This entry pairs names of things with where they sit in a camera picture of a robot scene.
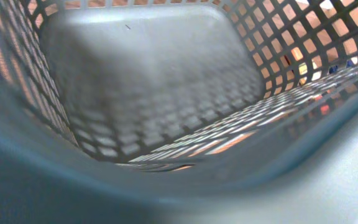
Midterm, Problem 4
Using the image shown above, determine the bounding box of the grey plastic lattice basket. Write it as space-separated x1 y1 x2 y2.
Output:
0 0 358 223

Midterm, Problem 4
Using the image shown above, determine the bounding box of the orange cracker tube pack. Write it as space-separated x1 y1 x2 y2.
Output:
282 56 336 115

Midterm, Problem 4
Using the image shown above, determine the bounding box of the blue tissue pack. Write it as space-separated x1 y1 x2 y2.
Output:
328 59 355 74

